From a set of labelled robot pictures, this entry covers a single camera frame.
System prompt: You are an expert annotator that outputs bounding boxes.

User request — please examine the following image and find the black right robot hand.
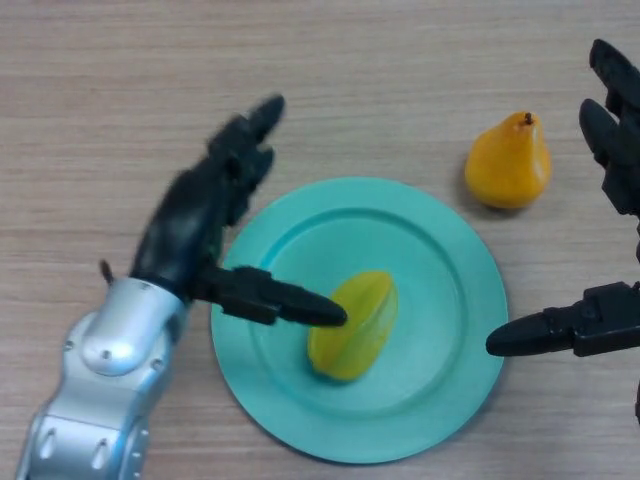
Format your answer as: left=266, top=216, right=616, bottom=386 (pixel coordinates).
left=485, top=38, right=640, bottom=359

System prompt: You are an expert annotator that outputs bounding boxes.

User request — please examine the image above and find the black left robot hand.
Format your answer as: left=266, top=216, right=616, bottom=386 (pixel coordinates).
left=130, top=94, right=349, bottom=329

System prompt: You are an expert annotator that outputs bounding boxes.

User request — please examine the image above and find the yellow starfruit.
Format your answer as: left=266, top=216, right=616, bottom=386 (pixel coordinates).
left=306, top=270, right=400, bottom=384

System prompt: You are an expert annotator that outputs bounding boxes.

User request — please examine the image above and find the green round plate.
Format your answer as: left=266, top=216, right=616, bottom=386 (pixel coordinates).
left=209, top=177, right=509, bottom=464

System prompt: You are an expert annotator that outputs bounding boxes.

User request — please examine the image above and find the orange yellow pear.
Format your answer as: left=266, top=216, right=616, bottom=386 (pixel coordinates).
left=464, top=110, right=553, bottom=210

